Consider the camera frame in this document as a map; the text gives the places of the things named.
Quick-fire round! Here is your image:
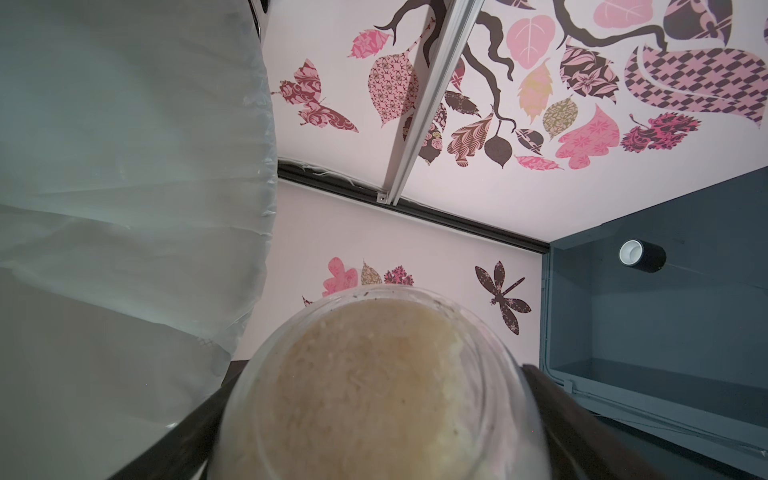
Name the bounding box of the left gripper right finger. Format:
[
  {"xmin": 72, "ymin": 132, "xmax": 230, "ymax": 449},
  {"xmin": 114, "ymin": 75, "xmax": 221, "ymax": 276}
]
[{"xmin": 522, "ymin": 364, "xmax": 664, "ymax": 479}]

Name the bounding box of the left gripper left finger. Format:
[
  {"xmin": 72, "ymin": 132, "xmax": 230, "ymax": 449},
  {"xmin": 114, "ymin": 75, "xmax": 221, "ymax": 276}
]
[{"xmin": 111, "ymin": 360, "xmax": 246, "ymax": 479}]

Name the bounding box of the glass jar with rice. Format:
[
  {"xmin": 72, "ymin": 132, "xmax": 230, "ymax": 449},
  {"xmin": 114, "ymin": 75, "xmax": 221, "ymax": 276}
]
[{"xmin": 206, "ymin": 285, "xmax": 552, "ymax": 479}]

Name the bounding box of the black cylinder white cap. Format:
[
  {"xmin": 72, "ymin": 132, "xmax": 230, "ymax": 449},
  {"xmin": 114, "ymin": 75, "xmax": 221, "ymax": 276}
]
[{"xmin": 619, "ymin": 239, "xmax": 667, "ymax": 273}]

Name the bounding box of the white plastic trash bag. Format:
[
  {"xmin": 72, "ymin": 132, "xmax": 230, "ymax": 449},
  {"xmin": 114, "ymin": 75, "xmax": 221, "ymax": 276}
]
[{"xmin": 1, "ymin": 1, "xmax": 277, "ymax": 479}]

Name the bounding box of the aluminium rail back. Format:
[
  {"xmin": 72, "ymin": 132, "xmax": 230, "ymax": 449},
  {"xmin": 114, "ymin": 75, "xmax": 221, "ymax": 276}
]
[{"xmin": 377, "ymin": 0, "xmax": 484, "ymax": 206}]

